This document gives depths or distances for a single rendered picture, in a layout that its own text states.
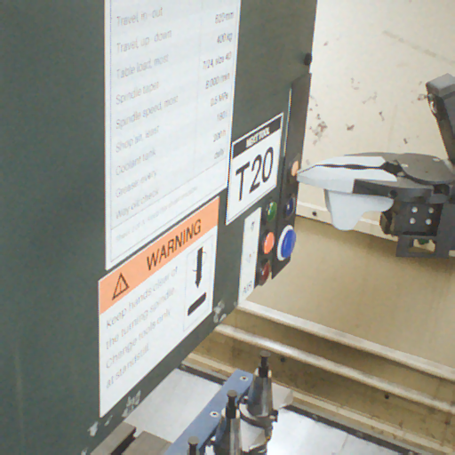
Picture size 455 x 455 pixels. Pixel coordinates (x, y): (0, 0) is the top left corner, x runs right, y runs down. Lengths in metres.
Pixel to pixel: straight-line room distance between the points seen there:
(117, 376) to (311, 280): 1.12
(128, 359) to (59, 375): 0.08
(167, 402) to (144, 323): 1.34
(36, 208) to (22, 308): 0.05
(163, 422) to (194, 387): 0.11
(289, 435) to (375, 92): 0.80
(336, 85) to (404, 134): 0.16
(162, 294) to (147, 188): 0.09
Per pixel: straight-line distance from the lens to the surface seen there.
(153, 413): 1.86
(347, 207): 0.72
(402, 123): 1.43
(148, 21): 0.45
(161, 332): 0.56
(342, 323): 1.64
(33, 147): 0.38
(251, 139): 0.61
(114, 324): 0.49
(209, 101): 0.53
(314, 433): 1.78
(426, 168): 0.74
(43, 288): 0.42
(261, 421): 1.20
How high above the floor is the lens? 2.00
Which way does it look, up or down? 26 degrees down
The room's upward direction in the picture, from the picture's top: 4 degrees clockwise
